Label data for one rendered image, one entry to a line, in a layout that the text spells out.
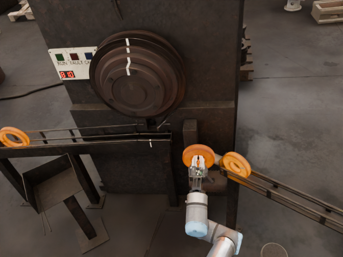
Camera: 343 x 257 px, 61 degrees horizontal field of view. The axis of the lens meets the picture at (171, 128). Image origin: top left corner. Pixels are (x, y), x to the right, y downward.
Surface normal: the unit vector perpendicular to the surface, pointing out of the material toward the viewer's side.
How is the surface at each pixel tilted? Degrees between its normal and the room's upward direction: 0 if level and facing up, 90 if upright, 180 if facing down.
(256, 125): 0
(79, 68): 90
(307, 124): 0
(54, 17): 90
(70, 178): 5
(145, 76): 90
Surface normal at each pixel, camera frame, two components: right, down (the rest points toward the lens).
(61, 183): -0.18, -0.68
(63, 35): -0.10, 0.70
